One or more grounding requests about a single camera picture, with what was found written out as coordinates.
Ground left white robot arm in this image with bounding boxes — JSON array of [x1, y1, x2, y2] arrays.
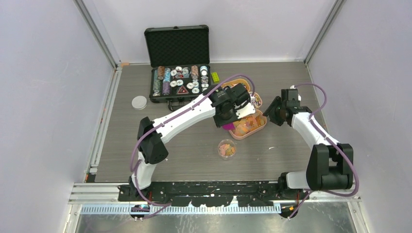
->
[[118, 84, 256, 201]]

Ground beige tray swirl lollipops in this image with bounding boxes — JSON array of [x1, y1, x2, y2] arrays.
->
[[249, 92, 262, 109]]

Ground magenta plastic scoop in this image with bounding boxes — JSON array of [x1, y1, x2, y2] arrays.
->
[[222, 123, 236, 131]]

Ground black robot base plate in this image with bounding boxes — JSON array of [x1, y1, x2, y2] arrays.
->
[[117, 181, 308, 207]]

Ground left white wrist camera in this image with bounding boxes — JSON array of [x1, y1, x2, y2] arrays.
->
[[234, 94, 256, 120]]

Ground pink tray popsicle candies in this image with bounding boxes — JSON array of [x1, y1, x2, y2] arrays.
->
[[229, 110, 267, 140]]

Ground yellow-green small block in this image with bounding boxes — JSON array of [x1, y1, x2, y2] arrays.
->
[[211, 72, 220, 84]]

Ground orange tray with lollipops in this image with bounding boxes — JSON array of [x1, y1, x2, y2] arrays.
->
[[221, 79, 252, 93]]

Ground clear round plastic jar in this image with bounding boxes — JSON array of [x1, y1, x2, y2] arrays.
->
[[217, 139, 237, 160]]

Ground black poker chip case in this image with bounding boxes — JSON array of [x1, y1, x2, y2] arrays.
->
[[144, 25, 213, 111]]

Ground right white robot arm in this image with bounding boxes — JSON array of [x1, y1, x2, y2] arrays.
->
[[263, 88, 359, 199]]

